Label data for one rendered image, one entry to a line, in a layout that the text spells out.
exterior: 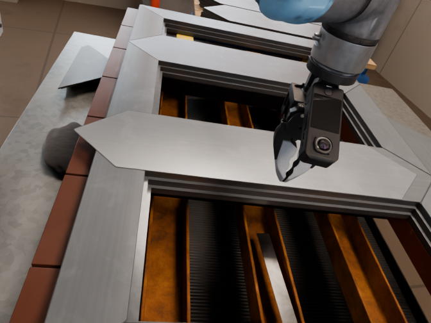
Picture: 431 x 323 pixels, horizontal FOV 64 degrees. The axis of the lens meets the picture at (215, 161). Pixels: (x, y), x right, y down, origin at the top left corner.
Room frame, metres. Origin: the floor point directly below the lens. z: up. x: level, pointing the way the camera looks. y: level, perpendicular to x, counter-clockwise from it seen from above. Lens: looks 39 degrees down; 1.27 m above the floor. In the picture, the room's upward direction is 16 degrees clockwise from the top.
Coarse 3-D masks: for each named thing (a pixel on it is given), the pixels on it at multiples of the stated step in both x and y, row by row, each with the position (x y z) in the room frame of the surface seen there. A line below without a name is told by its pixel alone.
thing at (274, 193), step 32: (192, 32) 1.22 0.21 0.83; (224, 32) 1.25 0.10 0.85; (160, 64) 0.87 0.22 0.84; (352, 128) 0.87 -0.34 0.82; (160, 192) 0.44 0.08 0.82; (192, 192) 0.45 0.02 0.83; (224, 192) 0.47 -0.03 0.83; (256, 192) 0.49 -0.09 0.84; (288, 192) 0.51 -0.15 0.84; (320, 192) 0.53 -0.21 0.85; (416, 192) 0.61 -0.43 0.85; (416, 224) 0.54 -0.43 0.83; (128, 320) 0.19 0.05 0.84
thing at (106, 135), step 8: (104, 120) 0.55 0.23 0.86; (112, 120) 0.55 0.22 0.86; (120, 120) 0.56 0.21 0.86; (96, 128) 0.52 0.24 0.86; (104, 128) 0.52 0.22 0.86; (112, 128) 0.53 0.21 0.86; (120, 128) 0.54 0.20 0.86; (96, 136) 0.49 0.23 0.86; (104, 136) 0.50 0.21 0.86; (112, 136) 0.51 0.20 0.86; (120, 136) 0.51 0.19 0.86; (96, 144) 0.47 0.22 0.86; (104, 144) 0.48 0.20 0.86; (112, 144) 0.48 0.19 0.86; (120, 144) 0.49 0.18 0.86; (104, 152) 0.46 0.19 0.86; (112, 152) 0.46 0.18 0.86; (112, 160) 0.44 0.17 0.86
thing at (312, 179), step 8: (296, 144) 0.66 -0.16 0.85; (296, 152) 0.63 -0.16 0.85; (312, 168) 0.59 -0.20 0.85; (304, 176) 0.56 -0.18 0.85; (312, 176) 0.56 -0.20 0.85; (320, 176) 0.57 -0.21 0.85; (296, 184) 0.52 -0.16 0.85; (304, 184) 0.53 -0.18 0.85; (312, 184) 0.54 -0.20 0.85; (320, 184) 0.55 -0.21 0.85
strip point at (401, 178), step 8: (376, 152) 0.73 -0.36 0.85; (376, 160) 0.69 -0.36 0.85; (384, 160) 0.70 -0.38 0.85; (392, 160) 0.71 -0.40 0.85; (384, 168) 0.67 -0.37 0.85; (392, 168) 0.68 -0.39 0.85; (400, 168) 0.69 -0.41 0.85; (392, 176) 0.65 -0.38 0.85; (400, 176) 0.66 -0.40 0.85; (408, 176) 0.66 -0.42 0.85; (392, 184) 0.62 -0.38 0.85; (400, 184) 0.63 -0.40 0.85; (408, 184) 0.63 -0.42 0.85; (400, 192) 0.60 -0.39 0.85
